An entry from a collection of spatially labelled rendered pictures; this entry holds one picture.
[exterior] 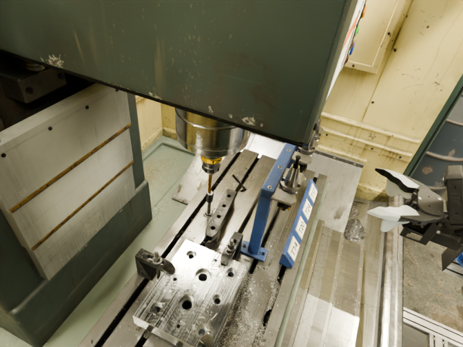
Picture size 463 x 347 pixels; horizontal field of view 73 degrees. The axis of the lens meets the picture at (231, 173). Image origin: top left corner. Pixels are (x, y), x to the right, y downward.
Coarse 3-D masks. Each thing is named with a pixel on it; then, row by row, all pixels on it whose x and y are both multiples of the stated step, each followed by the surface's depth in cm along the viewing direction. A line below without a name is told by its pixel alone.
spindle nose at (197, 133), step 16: (176, 112) 61; (176, 128) 63; (192, 128) 59; (208, 128) 58; (224, 128) 58; (240, 128) 60; (192, 144) 61; (208, 144) 60; (224, 144) 60; (240, 144) 63
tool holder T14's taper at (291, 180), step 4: (292, 164) 94; (292, 168) 93; (296, 168) 92; (288, 172) 95; (292, 172) 93; (296, 172) 93; (288, 176) 95; (292, 176) 94; (296, 176) 94; (284, 180) 97; (288, 180) 95; (292, 180) 95; (296, 180) 95; (288, 184) 96; (292, 184) 95; (296, 184) 96
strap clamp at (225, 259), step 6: (234, 234) 108; (240, 234) 108; (234, 240) 107; (240, 240) 107; (228, 246) 102; (234, 246) 103; (240, 246) 112; (228, 252) 105; (234, 252) 103; (222, 258) 101; (228, 258) 101; (234, 258) 111
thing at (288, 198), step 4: (276, 188) 97; (276, 192) 95; (280, 192) 95; (284, 192) 96; (288, 192) 96; (272, 196) 94; (276, 196) 94; (280, 196) 94; (284, 196) 94; (288, 196) 94; (292, 196) 95; (276, 200) 93; (280, 200) 93; (284, 200) 93; (288, 200) 93; (292, 200) 93; (288, 204) 92
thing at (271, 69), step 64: (0, 0) 53; (64, 0) 48; (128, 0) 44; (192, 0) 40; (256, 0) 37; (320, 0) 34; (64, 64) 56; (128, 64) 50; (192, 64) 46; (256, 64) 42; (320, 64) 38; (256, 128) 48
